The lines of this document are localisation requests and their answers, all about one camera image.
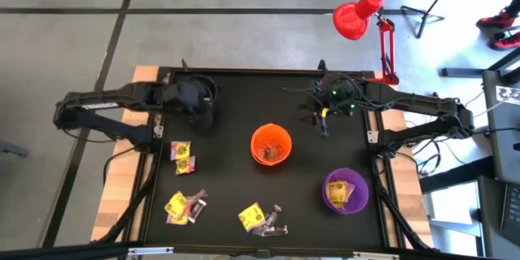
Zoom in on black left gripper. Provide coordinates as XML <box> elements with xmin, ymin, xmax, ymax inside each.
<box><xmin>162</xmin><ymin>77</ymin><xmax>216</xmax><ymax>131</ymax></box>

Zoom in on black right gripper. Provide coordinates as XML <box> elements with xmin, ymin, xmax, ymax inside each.
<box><xmin>300</xmin><ymin>71</ymin><xmax>362</xmax><ymax>137</ymax></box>

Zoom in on yellow purple candy packet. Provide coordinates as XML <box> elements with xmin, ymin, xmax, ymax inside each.
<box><xmin>327</xmin><ymin>180</ymin><xmax>347</xmax><ymax>205</ymax></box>
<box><xmin>175</xmin><ymin>155</ymin><xmax>197</xmax><ymax>176</ymax></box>
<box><xmin>343</xmin><ymin>181</ymin><xmax>357</xmax><ymax>203</ymax></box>
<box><xmin>170</xmin><ymin>141</ymin><xmax>192</xmax><ymax>161</ymax></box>
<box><xmin>165</xmin><ymin>210</ymin><xmax>190</xmax><ymax>226</ymax></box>
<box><xmin>163</xmin><ymin>190</ymin><xmax>189</xmax><ymax>219</ymax></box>
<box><xmin>237</xmin><ymin>201</ymin><xmax>267</xmax><ymax>233</ymax></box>

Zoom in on orange pumpkin face bucket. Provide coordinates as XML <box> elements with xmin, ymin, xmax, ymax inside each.
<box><xmin>250</xmin><ymin>123</ymin><xmax>293</xmax><ymax>167</ymax></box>

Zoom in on purple plastic bucket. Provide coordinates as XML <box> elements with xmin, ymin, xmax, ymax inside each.
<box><xmin>322</xmin><ymin>167</ymin><xmax>370</xmax><ymax>215</ymax></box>

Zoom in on brown wrapped candy pile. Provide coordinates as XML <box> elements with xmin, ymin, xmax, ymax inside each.
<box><xmin>259</xmin><ymin>141</ymin><xmax>284</xmax><ymax>162</ymax></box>

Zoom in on red desk lamp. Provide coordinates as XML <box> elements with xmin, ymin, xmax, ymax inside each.
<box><xmin>331</xmin><ymin>0</ymin><xmax>400</xmax><ymax>86</ymax></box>

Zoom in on black tripod stand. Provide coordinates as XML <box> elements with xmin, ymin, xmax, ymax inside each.
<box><xmin>400</xmin><ymin>0</ymin><xmax>466</xmax><ymax>40</ymax></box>

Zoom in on black desk base bar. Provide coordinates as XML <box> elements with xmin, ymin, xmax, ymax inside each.
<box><xmin>440</xmin><ymin>46</ymin><xmax>520</xmax><ymax>79</ymax></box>

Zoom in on gray furniture foot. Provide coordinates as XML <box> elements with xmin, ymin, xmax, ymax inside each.
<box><xmin>0</xmin><ymin>140</ymin><xmax>32</xmax><ymax>158</ymax></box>

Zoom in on gray desk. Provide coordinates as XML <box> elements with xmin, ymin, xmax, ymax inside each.
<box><xmin>481</xmin><ymin>68</ymin><xmax>520</xmax><ymax>184</ymax></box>

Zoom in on white printed paper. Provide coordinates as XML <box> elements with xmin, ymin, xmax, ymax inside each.
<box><xmin>495</xmin><ymin>84</ymin><xmax>520</xmax><ymax>106</ymax></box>

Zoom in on person's red shoe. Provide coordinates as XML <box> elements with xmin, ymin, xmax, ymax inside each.
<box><xmin>489</xmin><ymin>31</ymin><xmax>520</xmax><ymax>52</ymax></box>
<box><xmin>475</xmin><ymin>11</ymin><xmax>514</xmax><ymax>29</ymax></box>

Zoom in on dark laptop keyboard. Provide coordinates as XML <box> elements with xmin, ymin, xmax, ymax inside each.
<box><xmin>499</xmin><ymin>182</ymin><xmax>520</xmax><ymax>249</ymax></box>

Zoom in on silver frame bracket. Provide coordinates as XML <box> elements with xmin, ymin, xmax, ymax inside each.
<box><xmin>352</xmin><ymin>251</ymin><xmax>400</xmax><ymax>260</ymax></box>
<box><xmin>128</xmin><ymin>246</ymin><xmax>175</xmax><ymax>257</ymax></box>

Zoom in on black aluminium table frame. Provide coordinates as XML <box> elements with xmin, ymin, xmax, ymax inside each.
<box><xmin>0</xmin><ymin>58</ymin><xmax>442</xmax><ymax>260</ymax></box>

